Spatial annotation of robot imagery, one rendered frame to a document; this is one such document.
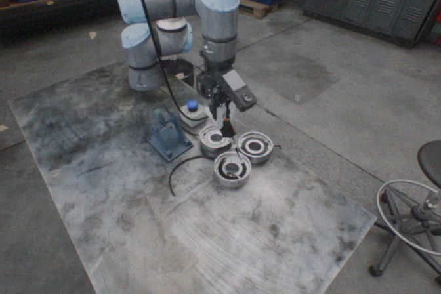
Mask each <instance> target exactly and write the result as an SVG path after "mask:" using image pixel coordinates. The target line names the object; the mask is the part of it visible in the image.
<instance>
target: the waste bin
mask: <svg viewBox="0 0 441 294"><path fill-rule="evenodd" d="M161 61H162V64H163V67H164V68H165V69H166V70H168V71H169V72H171V73H172V74H173V75H175V76H176V75H177V74H181V73H183V75H184V77H183V78H181V79H180V80H182V81H183V82H185V83H186V84H187V85H189V86H191V87H192V88H194V80H195V77H194V66H193V64H192V63H191V62H189V61H187V60H184V59H181V58H166V59H163V60H161Z"/></svg>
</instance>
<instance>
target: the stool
mask: <svg viewBox="0 0 441 294"><path fill-rule="evenodd" d="M417 160H418V163H419V166H420V168H421V170H422V171H423V172H424V174H425V176H426V177H427V178H428V179H429V180H430V181H431V182H432V183H433V184H434V185H435V186H437V187H438V188H439V189H440V190H439V191H436V190H435V189H433V188H431V187H429V186H427V185H424V184H421V183H419V182H415V181H412V180H405V179H396V180H390V181H388V182H386V183H384V184H382V185H381V186H380V187H379V189H378V191H377V193H376V200H375V201H376V206H377V210H378V212H379V214H380V216H381V218H382V219H378V218H377V220H376V221H375V222H374V224H373V225H375V226H377V227H379V228H382V229H383V230H386V231H388V232H390V233H391V234H392V235H393V238H392V240H391V242H390V243H389V245H388V247H387V250H386V251H385V254H384V255H383V258H382V259H381V262H380V263H379V264H375V265H373V266H371V267H370V268H369V269H370V270H371V273H372V274H373V275H374V277H377V276H380V275H382V274H383V271H384V270H385V268H386V267H387V265H388V264H389V262H390V260H391V258H392V257H393V255H394V254H395V252H396V250H397V249H398V247H399V245H400V244H401V242H405V243H406V244H407V245H408V246H409V247H410V248H411V249H412V250H414V251H415V252H416V253H417V254H418V255H419V256H420V257H421V258H422V259H423V260H424V261H425V262H426V263H427V264H428V265H429V266H430V267H431V268H432V269H433V270H434V271H435V272H436V273H437V274H439V275H440V276H439V277H437V278H435V279H436V281H437V282H438V283H439V284H440V286H441V266H440V265H439V264H438V263H437V262H436V261H435V260H434V259H433V257H432V256H431V255H435V256H439V257H441V253H440V252H439V251H438V248H437V246H436V244H435V242H434V239H433V237H432V235H434V236H440V235H441V220H440V219H437V218H435V217H432V214H431V213H432V212H433V211H434V210H435V209H436V208H437V203H438V202H439V201H440V200H441V140H434V141H430V142H428V143H426V144H424V145H422V147H420V149H419V151H418V153H417ZM395 182H406V183H411V184H416V185H418V186H421V187H423V188H426V189H428V190H429V192H428V194H427V196H426V198H425V200H424V202H423V203H422V204H421V205H415V206H413V205H412V204H411V203H410V202H409V201H408V200H407V199H406V198H405V197H403V196H402V195H401V194H400V193H398V192H397V191H396V190H395V189H394V188H393V187H392V186H391V185H390V184H392V183H395ZM386 186H387V187H388V188H389V189H390V190H391V191H392V192H394V193H395V194H396V195H397V196H398V197H399V198H400V199H401V200H402V201H403V202H405V203H406V204H407V205H408V206H409V207H411V210H410V213H406V214H401V215H400V213H399V211H398V208H397V206H396V204H395V202H394V200H393V198H392V195H391V193H390V191H389V189H388V188H385V189H384V193H382V194H381V201H382V202H383V203H387V204H388V208H389V211H390V215H391V216H386V217H385V216H384V214H383V212H382V210H381V206H380V203H379V196H380V193H381V191H382V189H383V188H384V187H386ZM434 193H435V195H434V196H433V194H434ZM432 196H433V197H432ZM402 219H406V220H405V221H404V222H403V221H402ZM428 220H432V221H434V222H438V223H439V224H429V223H428V222H427V221H428ZM389 221H392V222H393V223H390V222H389ZM420 223H421V225H418V224H420ZM422 233H426V235H427V237H428V239H429V242H430V245H431V247H432V250H433V251H431V250H428V249H425V248H424V247H423V246H422V245H421V244H420V243H419V242H418V241H417V240H416V239H415V238H414V237H413V235H416V234H422Z"/></svg>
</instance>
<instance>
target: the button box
mask: <svg viewBox="0 0 441 294"><path fill-rule="evenodd" d="M180 109H181V110H182V112H183V113H184V114H185V115H186V116H188V117H189V118H192V119H201V118H203V117H205V116H207V114H206V113H205V108H204V107H203V106H201V105H200V104H198V107H197V108H194V109H191V108H189V107H187V105H185V106H183V107H181V108H180ZM180 116H181V119H182V120H183V121H184V122H186V123H187V124H188V125H189V126H191V128H193V127H195V126H196V125H199V124H200V123H202V122H204V121H205V120H207V118H206V119H204V120H201V121H190V120H189V119H186V118H185V117H184V116H183V115H182V114H181V113H180Z"/></svg>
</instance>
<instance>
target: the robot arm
mask: <svg viewBox="0 0 441 294"><path fill-rule="evenodd" d="M118 2H119V7H120V9H121V14H122V17H123V19H124V21H125V22H126V23H128V24H133V25H131V26H129V27H127V28H125V29H124V30H123V31H122V34H121V38H122V42H123V43H122V44H123V47H124V50H125V54H126V57H127V61H128V64H129V78H128V80H129V85H130V87H131V88H133V89H134V90H137V91H151V90H154V89H157V88H158V87H160V86H162V85H163V83H164V82H165V79H164V76H163V73H162V70H161V68H160V66H159V64H158V60H157V54H156V50H155V48H154V44H153V41H152V37H151V35H150V30H149V27H148V24H147V21H146V17H145V14H144V10H143V7H142V3H141V0H118ZM145 3H146V8H147V11H148V15H149V18H150V21H151V22H152V21H156V24H157V27H152V29H153V32H154V36H155V39H156V43H157V47H158V50H159V54H160V57H164V56H171V55H175V54H182V53H187V52H188V51H189V50H190V49H191V48H192V42H193V36H192V28H191V26H190V24H189V23H188V22H187V21H186V19H185V17H186V16H195V15H198V16H199V17H200V18H201V23H202V36H203V50H201V51H199V53H200V56H201V57H202V58H204V70H203V71H201V73H199V74H198V75H196V87H197V93H198V94H200V95H201V96H202V97H204V98H205V99H206V100H208V99H211V101H210V103H209V107H205V113H206V114H207V115H208V116H209V117H210V118H211V119H212V120H213V122H214V124H215V126H216V127H217V128H218V129H221V128H222V127H223V126H224V125H223V117H222V116H223V113H224V112H226V119H230V120H232V117H233V115H234V113H235V111H236V108H237V109H238V110H239V111H240V112H245V111H247V110H248V109H250V108H252V107H254V105H255V104H256V103H257V101H258V100H257V98H256V96H255V95H254V94H253V93H252V92H251V90H250V89H249V87H248V86H247V85H246V84H245V82H244V81H243V79H242V78H241V77H240V76H239V74H238V73H237V71H236V70H235V69H234V68H233V67H232V65H233V63H235V60H236V53H237V38H238V8H239V3H240V0H145ZM202 74H203V75H202ZM198 82H200V90H199V89H198Z"/></svg>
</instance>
